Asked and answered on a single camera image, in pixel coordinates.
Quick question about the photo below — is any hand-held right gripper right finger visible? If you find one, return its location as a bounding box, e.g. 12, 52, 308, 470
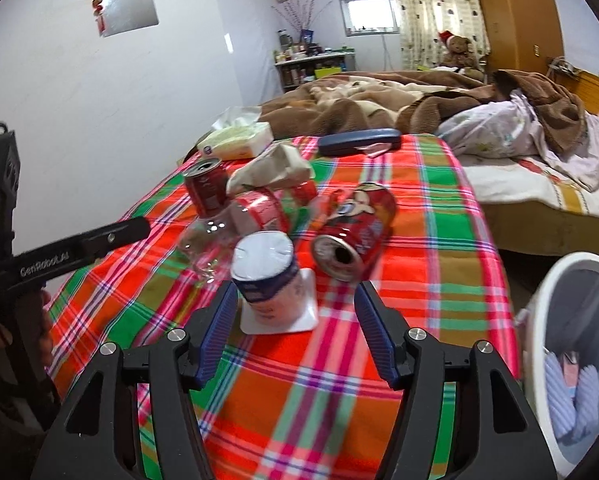
354, 280, 560, 480

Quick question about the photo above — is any brown fleece blanket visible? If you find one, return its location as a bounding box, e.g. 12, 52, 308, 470
256, 69, 587, 156

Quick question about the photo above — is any vase of bare branches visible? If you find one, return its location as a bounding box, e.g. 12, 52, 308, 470
272, 0, 333, 46

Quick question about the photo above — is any white yogurt cup foil lid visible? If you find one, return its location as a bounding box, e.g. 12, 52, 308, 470
229, 231, 320, 335

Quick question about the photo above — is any beige paper bag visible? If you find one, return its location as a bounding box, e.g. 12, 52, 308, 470
226, 142, 315, 196

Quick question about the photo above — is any brown teddy bear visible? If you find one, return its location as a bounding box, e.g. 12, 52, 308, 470
438, 30, 485, 73

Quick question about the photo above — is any dark blue glasses case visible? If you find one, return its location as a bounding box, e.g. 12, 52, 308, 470
318, 128, 403, 158

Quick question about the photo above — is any person's left hand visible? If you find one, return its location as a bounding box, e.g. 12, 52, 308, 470
36, 287, 57, 376

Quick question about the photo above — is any plaid tablecloth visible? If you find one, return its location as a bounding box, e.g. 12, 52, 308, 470
46, 132, 523, 480

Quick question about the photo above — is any white patterned bed sheet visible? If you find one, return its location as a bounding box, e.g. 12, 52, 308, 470
462, 155, 599, 221

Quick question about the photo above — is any red cartoon soda can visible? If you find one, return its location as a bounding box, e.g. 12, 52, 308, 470
310, 182, 397, 282

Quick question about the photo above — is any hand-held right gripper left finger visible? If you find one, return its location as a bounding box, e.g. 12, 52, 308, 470
29, 280, 240, 480

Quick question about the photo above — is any wooden wardrobe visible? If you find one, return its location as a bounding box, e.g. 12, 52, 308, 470
467, 0, 565, 78

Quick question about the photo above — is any patterned curtain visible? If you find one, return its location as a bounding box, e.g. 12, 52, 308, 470
385, 0, 491, 71

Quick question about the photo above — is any clear plastic bottle red label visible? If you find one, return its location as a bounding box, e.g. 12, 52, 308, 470
179, 187, 320, 286

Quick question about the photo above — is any green white tissue box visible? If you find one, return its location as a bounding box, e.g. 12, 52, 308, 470
196, 106, 275, 161

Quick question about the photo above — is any cluttered white shelf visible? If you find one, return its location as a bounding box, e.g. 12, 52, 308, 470
273, 47, 357, 93

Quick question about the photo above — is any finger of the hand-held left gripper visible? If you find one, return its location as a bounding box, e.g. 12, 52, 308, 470
78, 216, 152, 261

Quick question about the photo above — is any wooden bed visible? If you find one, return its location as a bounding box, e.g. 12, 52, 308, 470
454, 67, 599, 261

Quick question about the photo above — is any pale floral quilt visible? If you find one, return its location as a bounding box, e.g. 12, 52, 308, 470
437, 90, 599, 191

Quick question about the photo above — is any white round bin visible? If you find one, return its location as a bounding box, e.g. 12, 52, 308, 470
514, 251, 599, 480

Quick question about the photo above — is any dented red soda can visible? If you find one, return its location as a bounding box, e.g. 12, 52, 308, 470
182, 158, 230, 217

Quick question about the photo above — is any small window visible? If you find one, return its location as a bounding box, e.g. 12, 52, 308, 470
338, 0, 400, 37

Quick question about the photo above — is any silver wall panel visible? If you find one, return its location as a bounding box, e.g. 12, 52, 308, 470
92, 0, 160, 38

